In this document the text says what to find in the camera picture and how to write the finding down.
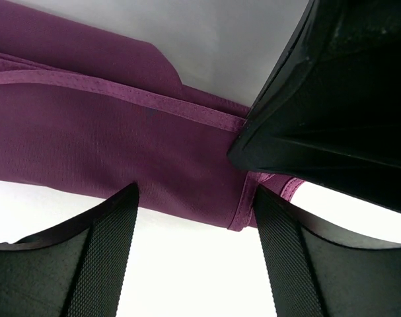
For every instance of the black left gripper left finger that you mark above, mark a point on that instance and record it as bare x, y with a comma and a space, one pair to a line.
75, 268

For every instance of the purple satin napkin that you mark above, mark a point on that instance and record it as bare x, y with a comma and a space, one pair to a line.
87, 111

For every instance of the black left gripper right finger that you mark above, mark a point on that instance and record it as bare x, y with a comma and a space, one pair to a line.
317, 268

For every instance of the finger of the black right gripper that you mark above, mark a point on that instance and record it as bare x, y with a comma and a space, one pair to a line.
330, 111

